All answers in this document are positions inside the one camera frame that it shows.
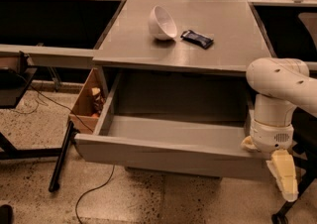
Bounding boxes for bottle in cardboard box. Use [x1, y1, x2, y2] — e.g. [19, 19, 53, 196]
[91, 87, 105, 118]

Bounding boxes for dark blue snack packet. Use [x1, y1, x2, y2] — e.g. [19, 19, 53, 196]
[180, 30, 214, 50]

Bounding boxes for grey metal rail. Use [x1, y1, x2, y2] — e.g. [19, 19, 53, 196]
[0, 45, 98, 69]

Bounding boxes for black office chair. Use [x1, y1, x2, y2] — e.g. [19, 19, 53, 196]
[270, 108, 317, 224]

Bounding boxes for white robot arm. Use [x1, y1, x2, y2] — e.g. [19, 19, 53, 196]
[241, 57, 317, 202]

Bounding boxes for black floor cable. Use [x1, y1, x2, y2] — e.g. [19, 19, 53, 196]
[13, 72, 117, 224]

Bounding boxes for black desk frame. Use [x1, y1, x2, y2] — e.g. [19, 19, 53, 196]
[0, 52, 75, 193]

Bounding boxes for white bowl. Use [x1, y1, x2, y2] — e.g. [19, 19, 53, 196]
[148, 6, 177, 41]

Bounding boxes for cardboard box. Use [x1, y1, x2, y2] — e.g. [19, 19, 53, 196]
[68, 68, 105, 134]

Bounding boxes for grey top drawer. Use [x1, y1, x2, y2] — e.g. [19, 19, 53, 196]
[75, 70, 269, 181]

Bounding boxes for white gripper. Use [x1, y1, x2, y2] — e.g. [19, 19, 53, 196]
[241, 120, 298, 202]

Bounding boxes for grey drawer cabinet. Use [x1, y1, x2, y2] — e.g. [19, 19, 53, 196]
[92, 0, 279, 179]

